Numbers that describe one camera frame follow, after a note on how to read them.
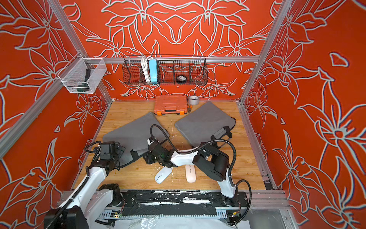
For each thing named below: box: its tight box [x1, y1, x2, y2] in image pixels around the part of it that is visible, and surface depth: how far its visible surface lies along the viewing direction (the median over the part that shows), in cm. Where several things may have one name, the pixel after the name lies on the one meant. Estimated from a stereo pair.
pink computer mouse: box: [185, 164, 196, 184], surface depth 82 cm
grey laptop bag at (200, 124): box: [174, 101, 236, 147], surface depth 102 cm
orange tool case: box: [153, 94, 188, 116], surface depth 113 cm
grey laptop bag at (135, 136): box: [102, 112, 170, 166], surface depth 89 cm
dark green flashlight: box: [76, 68, 91, 92], surface depth 81 cm
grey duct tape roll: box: [188, 95, 200, 105], surface depth 119 cm
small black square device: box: [175, 74, 187, 82], surface depth 97 cm
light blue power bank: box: [148, 59, 158, 85], surface depth 92 cm
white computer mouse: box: [154, 166, 173, 185], surface depth 81 cm
